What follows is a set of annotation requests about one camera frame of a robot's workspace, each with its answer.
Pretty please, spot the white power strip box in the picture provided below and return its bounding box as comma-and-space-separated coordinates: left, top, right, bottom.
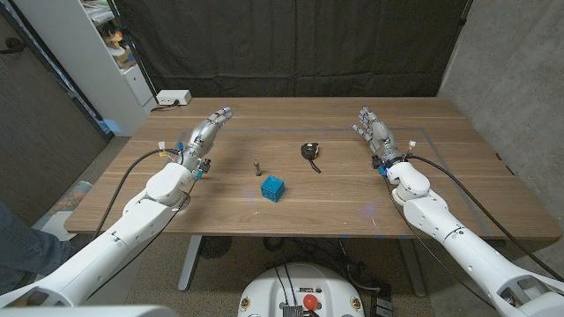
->
156, 89, 193, 107

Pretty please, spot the black curtain backdrop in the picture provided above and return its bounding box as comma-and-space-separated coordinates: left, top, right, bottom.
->
107, 0, 475, 99

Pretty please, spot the black measuring tape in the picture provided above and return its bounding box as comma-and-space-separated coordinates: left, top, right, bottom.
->
301, 142, 323, 174

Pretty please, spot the blue lattice block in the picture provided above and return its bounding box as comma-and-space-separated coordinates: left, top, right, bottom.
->
260, 174, 286, 203

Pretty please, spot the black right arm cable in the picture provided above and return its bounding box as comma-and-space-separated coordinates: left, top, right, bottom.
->
404, 153, 564, 283

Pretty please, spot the person leg in jeans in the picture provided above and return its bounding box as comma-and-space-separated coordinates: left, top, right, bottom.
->
0, 200, 71, 294

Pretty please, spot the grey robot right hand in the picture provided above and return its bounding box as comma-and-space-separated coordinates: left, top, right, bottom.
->
352, 105, 404, 166

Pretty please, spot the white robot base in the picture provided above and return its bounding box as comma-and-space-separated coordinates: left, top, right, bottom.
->
236, 262, 366, 317

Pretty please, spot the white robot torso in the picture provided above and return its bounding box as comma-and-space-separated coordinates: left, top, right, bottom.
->
0, 305, 180, 317

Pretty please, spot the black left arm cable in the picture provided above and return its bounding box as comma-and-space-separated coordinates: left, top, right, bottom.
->
90, 148, 182, 241

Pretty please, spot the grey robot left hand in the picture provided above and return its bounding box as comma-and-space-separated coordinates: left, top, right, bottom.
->
178, 107, 234, 173

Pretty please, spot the black round fan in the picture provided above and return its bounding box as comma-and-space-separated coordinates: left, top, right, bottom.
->
197, 236, 234, 260

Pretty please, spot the cardboard box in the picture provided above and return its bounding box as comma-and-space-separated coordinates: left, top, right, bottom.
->
112, 47, 137, 70

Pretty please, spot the white shelf cabinet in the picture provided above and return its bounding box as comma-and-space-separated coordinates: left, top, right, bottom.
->
12, 0, 159, 137

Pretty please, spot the black floor cable bundle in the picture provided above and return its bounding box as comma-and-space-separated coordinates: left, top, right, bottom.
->
263, 237, 380, 291

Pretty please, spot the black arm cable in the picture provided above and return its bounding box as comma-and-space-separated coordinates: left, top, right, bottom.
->
90, 148, 182, 241
404, 153, 564, 283

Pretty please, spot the colourful patterned floor item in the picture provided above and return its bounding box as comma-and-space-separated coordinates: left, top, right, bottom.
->
50, 180, 93, 217

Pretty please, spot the grey table leg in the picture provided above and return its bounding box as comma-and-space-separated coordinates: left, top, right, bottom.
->
177, 235, 204, 292
397, 239, 427, 299

